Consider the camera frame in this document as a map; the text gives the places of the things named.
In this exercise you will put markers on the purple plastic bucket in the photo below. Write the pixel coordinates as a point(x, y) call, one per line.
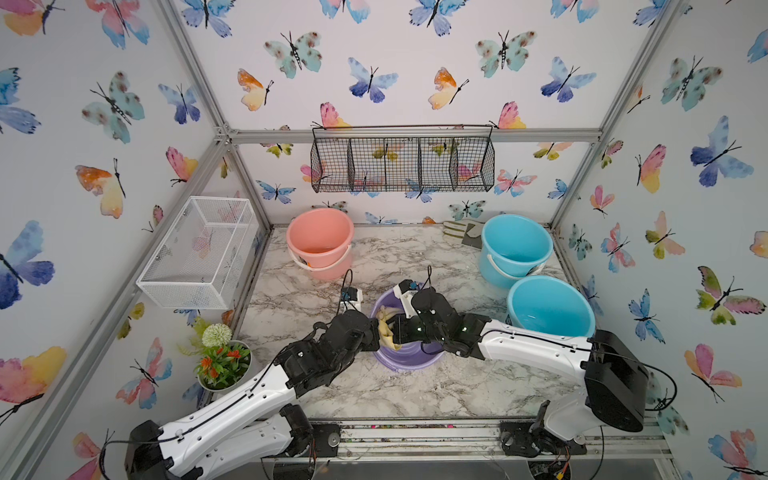
point(410, 357)

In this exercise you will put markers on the artificial flower pot plant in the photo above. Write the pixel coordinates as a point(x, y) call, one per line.
point(222, 361)

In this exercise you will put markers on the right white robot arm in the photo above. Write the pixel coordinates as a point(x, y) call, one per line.
point(610, 381)

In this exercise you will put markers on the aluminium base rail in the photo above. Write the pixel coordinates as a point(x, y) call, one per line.
point(371, 440)

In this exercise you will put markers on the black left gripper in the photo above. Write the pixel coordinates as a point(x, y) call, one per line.
point(371, 335)

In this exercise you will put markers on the teal bucket with sticker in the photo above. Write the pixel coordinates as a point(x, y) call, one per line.
point(512, 248)

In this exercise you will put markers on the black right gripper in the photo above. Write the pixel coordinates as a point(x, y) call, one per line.
point(398, 329)

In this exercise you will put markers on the cream yellow microfibre cloth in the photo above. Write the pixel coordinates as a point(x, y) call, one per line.
point(386, 336)

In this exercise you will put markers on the white mesh wall basket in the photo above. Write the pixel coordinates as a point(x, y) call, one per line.
point(200, 260)

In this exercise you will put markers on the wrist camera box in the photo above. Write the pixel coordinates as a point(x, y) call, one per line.
point(351, 298)
point(404, 291)

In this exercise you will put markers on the pink plastic bucket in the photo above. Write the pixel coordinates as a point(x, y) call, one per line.
point(320, 242)

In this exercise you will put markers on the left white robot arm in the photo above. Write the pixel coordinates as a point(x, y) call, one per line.
point(261, 417)

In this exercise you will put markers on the grey white folded cloth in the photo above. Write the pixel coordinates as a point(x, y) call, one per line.
point(464, 232)

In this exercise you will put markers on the black wire wall basket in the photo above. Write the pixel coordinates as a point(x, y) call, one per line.
point(384, 159)

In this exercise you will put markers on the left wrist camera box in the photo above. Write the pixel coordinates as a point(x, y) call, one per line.
point(351, 298)

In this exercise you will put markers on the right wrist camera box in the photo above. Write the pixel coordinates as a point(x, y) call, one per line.
point(404, 291)

